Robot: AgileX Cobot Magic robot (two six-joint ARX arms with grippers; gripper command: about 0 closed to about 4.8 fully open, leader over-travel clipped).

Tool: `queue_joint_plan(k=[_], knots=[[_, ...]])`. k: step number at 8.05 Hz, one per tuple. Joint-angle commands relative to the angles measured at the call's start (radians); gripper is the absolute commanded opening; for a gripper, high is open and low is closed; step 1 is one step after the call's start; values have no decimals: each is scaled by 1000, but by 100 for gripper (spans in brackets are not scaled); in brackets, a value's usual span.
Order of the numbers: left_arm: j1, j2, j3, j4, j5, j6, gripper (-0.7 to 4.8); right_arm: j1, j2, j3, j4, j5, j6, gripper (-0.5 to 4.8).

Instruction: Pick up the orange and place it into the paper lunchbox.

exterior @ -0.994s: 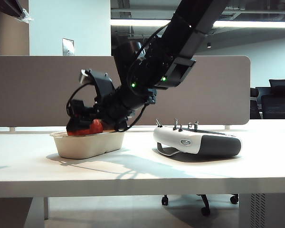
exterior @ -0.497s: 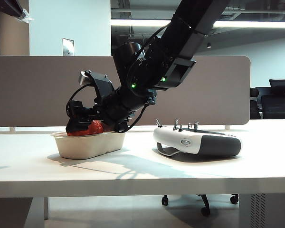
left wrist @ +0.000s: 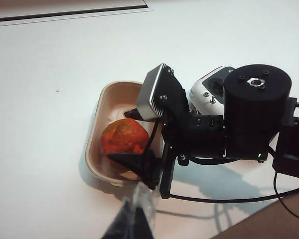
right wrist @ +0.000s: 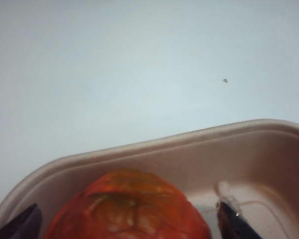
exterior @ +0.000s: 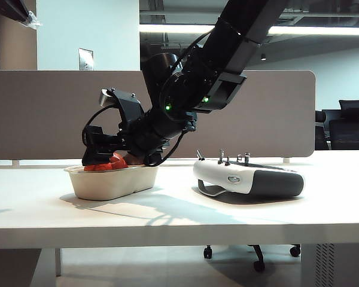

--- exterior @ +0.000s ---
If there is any metal wall switch plate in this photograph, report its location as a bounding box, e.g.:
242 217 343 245
78 47 94 71

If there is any black camera cable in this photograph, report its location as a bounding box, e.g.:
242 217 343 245
81 106 121 147

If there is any white ceiling light strip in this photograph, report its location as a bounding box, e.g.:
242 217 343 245
139 23 359 36

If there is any white and grey remote controller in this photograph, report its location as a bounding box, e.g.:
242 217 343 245
193 148 305 199

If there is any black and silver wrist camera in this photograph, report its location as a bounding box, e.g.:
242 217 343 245
98 87 143 121

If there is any perforated white table leg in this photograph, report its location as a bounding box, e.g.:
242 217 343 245
300 242 359 287

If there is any black mesh office chair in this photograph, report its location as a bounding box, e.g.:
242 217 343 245
321 99 359 150

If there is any black office chair with headrest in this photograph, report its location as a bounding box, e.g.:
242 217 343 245
314 109 331 150

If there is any plain white table leg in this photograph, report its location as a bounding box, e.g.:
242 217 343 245
29 247 62 287

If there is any orange fruit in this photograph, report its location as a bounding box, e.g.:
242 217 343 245
83 152 129 173

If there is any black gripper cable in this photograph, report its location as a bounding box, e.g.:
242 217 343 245
143 130 187 167

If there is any black office chair caster base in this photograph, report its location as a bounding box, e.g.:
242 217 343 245
203 243 302 272

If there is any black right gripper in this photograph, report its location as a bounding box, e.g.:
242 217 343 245
81 111 172 167

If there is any brown side panel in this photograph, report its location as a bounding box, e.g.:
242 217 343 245
0 248 42 287

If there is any beige paper lunchbox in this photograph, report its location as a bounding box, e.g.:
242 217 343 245
63 163 160 201

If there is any grey-brown desk divider panel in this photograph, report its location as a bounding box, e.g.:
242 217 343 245
0 69 316 160

